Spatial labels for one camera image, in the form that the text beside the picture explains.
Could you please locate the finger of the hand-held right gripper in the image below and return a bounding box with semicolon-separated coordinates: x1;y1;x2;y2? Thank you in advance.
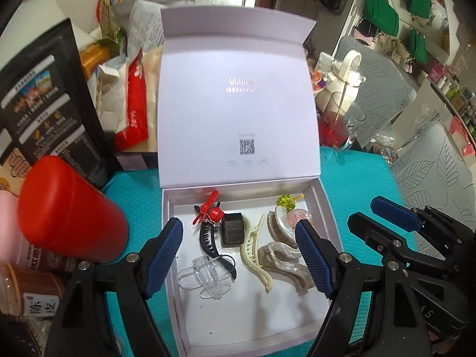
347;212;447;269
370;195;476;257

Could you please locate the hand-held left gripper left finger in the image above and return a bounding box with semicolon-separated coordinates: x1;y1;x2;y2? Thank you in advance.
48;217;184;357

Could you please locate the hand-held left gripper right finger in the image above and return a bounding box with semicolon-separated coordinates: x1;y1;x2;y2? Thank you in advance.
295;219;434;357

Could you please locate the clear hair claw clip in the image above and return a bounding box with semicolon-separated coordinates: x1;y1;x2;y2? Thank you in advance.
176;255;235;300

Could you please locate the pink round hair clip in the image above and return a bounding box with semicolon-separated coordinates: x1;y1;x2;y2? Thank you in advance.
284;208;312;231

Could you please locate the black hair claw clip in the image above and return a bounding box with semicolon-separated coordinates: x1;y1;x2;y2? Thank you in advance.
199;223;237;279

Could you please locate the cream hair claw clip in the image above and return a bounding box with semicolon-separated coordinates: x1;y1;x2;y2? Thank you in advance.
240;217;274;292

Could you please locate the yellow flower hair pin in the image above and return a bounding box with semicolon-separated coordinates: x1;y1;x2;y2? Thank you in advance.
276;192;306;212

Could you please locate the red flower hair clip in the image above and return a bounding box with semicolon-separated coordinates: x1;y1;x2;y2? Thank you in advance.
192;190;224;226

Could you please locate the white gift box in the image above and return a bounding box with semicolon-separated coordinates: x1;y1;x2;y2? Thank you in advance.
157;5;345;347

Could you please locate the teal bubble mailer mat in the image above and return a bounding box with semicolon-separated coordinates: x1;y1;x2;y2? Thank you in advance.
104;147;404;357

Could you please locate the grey covered chair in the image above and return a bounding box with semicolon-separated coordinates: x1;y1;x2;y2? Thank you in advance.
390;123;476;224
335;35;418;145

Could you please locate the glass cup with red drink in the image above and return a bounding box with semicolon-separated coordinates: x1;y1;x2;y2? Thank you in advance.
319;98;367;151

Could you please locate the pink plastic bag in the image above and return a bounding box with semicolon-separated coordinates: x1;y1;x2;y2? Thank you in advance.
448;117;476;157

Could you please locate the red plastic canister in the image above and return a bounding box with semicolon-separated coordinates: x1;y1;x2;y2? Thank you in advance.
18;155;129;264

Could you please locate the row of spice jars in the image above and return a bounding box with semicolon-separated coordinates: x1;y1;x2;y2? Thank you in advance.
0;190;97;346

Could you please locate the white water kettle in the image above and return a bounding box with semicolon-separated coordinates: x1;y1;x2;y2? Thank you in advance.
316;50;367;120

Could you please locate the row of bottles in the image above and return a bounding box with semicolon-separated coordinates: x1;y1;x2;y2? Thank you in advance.
428;63;476;127

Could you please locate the red tissue pack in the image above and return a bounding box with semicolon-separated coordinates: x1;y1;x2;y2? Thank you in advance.
113;48;149;151

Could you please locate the black snack bag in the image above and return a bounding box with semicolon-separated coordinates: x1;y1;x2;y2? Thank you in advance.
0;18;118;194

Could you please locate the large green tote bag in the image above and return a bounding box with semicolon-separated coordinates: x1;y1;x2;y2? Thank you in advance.
364;0;399;36

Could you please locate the woven straw mat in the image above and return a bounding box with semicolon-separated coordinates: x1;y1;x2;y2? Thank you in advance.
100;0;129;41

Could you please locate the white foam board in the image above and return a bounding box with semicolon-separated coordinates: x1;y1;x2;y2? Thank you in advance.
52;0;108;34

